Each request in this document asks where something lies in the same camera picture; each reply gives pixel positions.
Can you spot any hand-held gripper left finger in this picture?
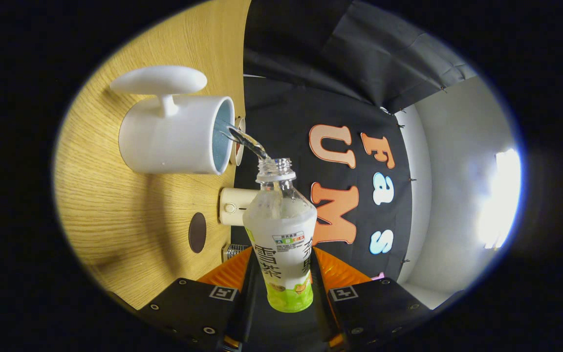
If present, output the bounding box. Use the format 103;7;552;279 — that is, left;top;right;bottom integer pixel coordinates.
137;247;267;351

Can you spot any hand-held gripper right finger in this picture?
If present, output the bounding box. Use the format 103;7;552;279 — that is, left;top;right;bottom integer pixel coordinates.
311;247;431;350

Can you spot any clear juice bottle white label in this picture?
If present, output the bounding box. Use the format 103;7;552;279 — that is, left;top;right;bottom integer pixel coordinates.
242;157;318;313

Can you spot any round dark brown coaster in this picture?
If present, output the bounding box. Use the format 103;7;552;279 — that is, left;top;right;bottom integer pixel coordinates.
188;212;207;254

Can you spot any white cup blue inside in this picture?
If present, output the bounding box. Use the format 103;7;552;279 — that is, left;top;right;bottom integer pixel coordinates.
110;66;236;176

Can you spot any cream white toaster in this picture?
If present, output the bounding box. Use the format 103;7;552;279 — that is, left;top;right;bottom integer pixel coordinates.
219;187;260;226

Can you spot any small beige plate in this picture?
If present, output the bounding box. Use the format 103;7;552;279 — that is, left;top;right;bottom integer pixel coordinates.
234;116;246;166

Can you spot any wooden table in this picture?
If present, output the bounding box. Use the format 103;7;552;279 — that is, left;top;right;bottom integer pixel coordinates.
54;0;253;311

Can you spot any large ceiling light panel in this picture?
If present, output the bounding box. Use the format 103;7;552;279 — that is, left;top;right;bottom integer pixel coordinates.
477;149;521;250

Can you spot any black backdrop cloth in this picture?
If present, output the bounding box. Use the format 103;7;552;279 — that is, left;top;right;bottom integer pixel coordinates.
230;0;477;294

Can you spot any metal wire holder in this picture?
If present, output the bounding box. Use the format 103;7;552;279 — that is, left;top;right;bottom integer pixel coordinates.
222;243;250;263

